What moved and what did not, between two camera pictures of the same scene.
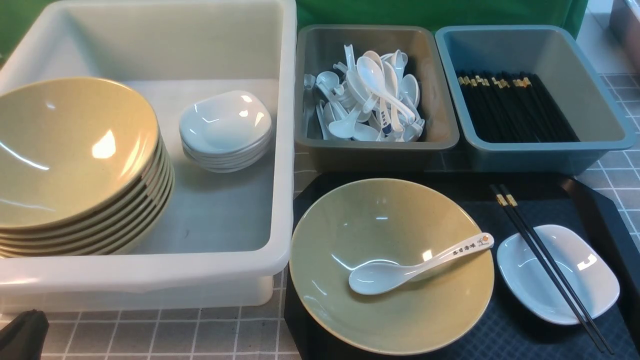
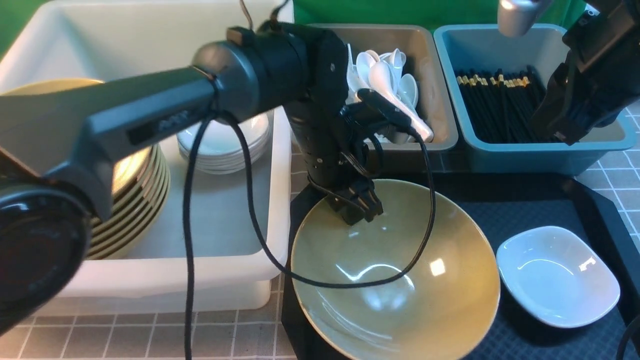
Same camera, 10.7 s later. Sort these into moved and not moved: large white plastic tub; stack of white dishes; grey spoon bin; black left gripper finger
Moved: black left gripper finger
Not moved: stack of white dishes; grey spoon bin; large white plastic tub
